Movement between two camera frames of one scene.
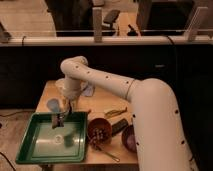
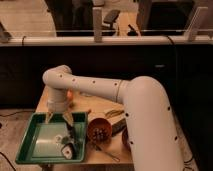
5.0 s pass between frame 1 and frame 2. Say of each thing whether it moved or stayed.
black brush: moved
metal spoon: stayed
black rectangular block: stayed
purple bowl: stayed
